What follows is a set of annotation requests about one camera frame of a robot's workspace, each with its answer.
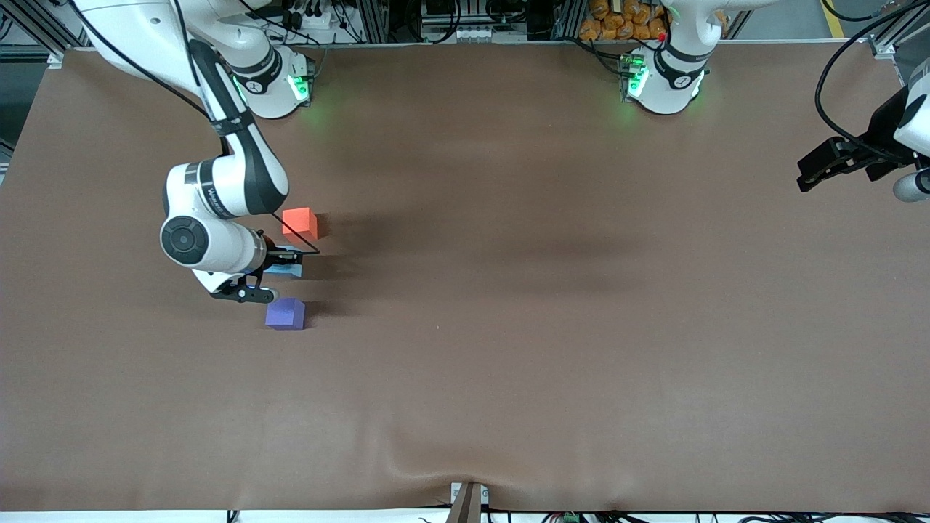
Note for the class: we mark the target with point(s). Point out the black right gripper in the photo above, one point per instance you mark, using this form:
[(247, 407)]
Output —
[(275, 257)]

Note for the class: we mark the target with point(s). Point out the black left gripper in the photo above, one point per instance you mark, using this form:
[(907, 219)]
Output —
[(880, 136)]

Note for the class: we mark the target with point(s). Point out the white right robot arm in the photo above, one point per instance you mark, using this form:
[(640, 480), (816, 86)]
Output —
[(218, 243)]

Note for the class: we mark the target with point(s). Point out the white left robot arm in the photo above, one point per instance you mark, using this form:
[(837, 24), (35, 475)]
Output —
[(676, 76)]

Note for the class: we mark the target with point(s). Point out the white terminal block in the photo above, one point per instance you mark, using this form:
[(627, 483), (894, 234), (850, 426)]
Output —
[(472, 33)]

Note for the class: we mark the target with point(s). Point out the orange foam cube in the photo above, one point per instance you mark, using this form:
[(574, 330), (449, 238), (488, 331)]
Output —
[(300, 222)]

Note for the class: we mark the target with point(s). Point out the purple foam cube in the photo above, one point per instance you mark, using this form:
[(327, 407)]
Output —
[(284, 314)]

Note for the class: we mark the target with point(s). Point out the white power strip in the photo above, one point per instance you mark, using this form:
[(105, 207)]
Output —
[(316, 20)]

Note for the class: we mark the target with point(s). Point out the brown table cover mat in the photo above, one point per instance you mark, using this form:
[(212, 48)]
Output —
[(508, 378)]

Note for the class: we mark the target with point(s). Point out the orange packets pile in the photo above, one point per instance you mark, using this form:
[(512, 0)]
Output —
[(623, 18)]

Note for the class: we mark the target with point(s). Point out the green plug connector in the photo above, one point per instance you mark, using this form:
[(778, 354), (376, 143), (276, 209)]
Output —
[(569, 518)]

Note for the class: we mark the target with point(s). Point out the aluminium frame profile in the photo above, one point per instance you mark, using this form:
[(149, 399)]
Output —
[(569, 18), (43, 25), (372, 20), (901, 33)]

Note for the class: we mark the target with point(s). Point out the brown camera mount post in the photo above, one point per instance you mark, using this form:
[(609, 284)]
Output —
[(467, 505)]

